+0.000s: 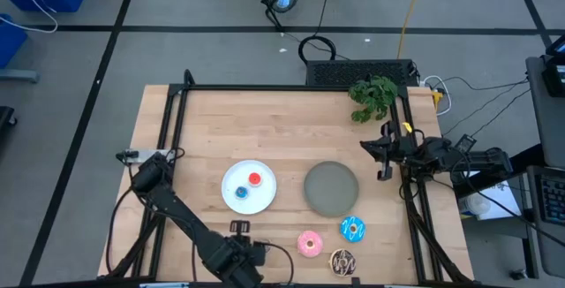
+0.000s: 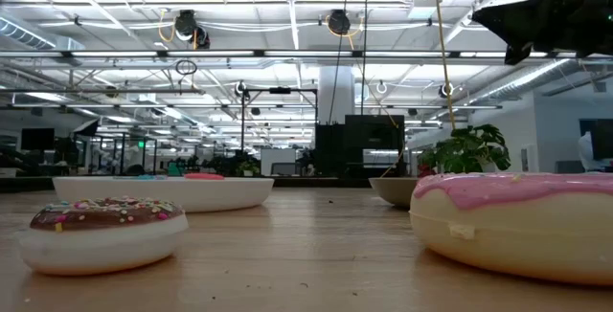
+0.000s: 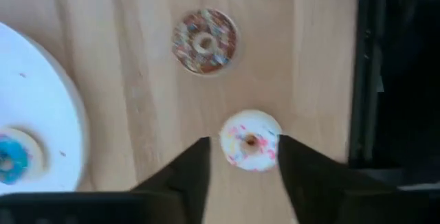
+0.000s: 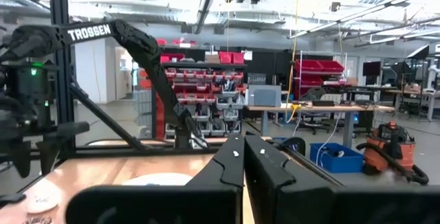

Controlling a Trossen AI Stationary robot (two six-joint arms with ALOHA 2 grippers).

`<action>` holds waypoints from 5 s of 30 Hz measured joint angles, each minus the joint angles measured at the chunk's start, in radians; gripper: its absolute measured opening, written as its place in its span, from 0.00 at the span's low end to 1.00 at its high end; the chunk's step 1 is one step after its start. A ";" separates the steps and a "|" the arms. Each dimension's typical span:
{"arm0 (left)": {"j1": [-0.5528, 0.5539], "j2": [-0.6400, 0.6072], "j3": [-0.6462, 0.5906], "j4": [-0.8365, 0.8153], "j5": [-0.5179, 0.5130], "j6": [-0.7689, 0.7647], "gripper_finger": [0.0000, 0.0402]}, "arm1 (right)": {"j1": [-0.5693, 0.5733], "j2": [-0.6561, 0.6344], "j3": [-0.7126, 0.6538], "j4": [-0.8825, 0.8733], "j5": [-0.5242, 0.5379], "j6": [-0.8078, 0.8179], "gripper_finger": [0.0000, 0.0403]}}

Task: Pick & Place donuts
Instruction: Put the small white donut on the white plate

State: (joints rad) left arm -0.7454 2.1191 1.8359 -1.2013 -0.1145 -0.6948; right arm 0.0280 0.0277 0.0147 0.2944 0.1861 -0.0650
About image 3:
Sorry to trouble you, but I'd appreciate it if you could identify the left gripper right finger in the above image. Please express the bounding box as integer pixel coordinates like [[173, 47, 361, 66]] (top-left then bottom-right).
[[277, 134, 395, 224]]

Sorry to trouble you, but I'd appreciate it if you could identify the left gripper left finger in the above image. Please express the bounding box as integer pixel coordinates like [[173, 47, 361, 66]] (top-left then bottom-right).
[[130, 136, 212, 224]]

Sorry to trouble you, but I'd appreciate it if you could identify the small white sprinkle donut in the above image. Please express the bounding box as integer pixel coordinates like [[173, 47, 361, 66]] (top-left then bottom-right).
[[219, 109, 283, 173]]

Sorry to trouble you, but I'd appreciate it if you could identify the small chocolate sprinkle donut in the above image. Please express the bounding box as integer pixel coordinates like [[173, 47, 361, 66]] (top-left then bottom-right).
[[170, 8, 239, 77]]

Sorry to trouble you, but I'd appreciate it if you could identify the small blue donut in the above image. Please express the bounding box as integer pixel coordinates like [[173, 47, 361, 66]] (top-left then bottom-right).
[[0, 127, 46, 187]]

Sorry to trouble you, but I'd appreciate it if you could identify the white round plate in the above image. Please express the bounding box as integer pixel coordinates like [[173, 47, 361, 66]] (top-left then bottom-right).
[[0, 21, 89, 196]]

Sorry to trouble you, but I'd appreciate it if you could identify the black aluminium table frame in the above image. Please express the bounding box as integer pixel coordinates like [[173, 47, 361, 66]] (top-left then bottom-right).
[[349, 0, 440, 189]]

